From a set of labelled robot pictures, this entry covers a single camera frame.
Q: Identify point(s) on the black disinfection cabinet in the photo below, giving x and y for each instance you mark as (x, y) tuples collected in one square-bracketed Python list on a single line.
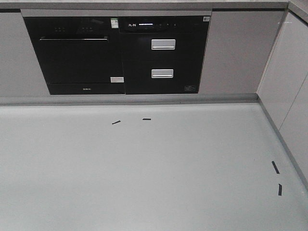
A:
[(136, 33)]

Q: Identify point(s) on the grey stone countertop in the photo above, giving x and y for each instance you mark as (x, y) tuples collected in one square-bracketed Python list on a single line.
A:
[(113, 7)]

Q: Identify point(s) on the silver drawer handle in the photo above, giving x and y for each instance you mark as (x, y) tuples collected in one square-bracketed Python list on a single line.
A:
[(162, 73), (163, 44)]

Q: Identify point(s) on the black built-in dishwasher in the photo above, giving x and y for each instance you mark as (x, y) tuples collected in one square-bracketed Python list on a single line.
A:
[(78, 55)]

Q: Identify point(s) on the lower silver drawer handle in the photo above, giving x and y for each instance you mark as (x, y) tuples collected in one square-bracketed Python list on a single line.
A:
[(162, 73)]

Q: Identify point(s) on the upper silver drawer handle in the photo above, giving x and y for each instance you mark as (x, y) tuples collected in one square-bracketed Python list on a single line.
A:
[(163, 44)]

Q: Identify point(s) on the green energy label sticker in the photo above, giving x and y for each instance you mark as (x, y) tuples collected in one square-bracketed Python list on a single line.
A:
[(114, 23)]

